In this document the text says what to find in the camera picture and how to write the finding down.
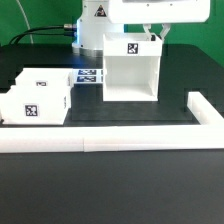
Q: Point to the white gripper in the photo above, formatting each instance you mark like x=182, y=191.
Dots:
x=149, y=12

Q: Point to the white drawer cabinet frame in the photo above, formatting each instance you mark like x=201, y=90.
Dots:
x=131, y=66

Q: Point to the white front drawer box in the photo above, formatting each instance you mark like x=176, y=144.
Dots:
x=35, y=105

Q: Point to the white drawer box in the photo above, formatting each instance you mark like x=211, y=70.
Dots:
x=35, y=105
x=45, y=77

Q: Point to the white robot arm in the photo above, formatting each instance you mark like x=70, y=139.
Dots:
x=102, y=16

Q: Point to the white rear drawer box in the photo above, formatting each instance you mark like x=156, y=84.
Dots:
x=45, y=77

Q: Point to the white marker base plate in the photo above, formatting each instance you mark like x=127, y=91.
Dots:
x=88, y=76

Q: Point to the white L-shaped boundary rail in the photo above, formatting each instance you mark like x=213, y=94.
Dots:
x=208, y=133

